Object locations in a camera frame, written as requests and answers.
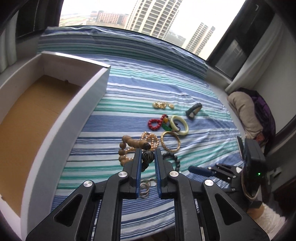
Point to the gold chain earrings cluster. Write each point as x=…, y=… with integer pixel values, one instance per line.
x=162, y=105

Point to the purple patterned cloth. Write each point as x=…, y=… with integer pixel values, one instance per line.
x=263, y=113

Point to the white curtain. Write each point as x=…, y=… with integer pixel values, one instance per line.
x=260, y=58
x=8, y=44

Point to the left white curtain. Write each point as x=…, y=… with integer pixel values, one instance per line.
x=8, y=44

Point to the right white curtain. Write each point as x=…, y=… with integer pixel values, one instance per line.
x=260, y=58

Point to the gold rhinestone bangle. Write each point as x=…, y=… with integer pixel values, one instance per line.
x=170, y=141

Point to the silver rings cluster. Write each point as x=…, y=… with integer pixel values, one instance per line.
x=145, y=186

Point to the white fluffy rug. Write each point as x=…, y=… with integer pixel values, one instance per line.
x=270, y=221

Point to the pale jade bangle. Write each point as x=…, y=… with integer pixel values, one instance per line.
x=179, y=125

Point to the blue green striped bedsheet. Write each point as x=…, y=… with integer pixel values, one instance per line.
x=143, y=70

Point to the white cardboard box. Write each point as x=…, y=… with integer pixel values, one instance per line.
x=45, y=103

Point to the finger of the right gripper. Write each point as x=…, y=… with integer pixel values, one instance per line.
x=223, y=168
x=201, y=171

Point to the smartphone on bed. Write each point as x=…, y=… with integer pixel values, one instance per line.
x=240, y=147

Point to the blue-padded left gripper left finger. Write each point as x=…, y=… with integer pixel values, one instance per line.
x=134, y=181

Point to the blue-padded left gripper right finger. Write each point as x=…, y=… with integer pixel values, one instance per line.
x=165, y=186

